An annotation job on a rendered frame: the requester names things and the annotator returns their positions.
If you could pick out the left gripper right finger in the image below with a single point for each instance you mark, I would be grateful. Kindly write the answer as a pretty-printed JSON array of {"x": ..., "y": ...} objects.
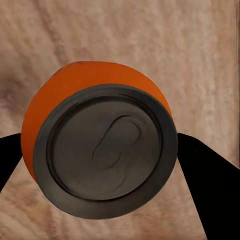
[{"x": 214, "y": 184}]

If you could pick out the can of soda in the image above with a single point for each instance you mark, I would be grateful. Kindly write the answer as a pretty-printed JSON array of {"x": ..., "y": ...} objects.
[{"x": 99, "y": 139}]

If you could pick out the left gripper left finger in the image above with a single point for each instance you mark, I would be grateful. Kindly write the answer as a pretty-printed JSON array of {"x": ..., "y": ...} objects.
[{"x": 10, "y": 156}]

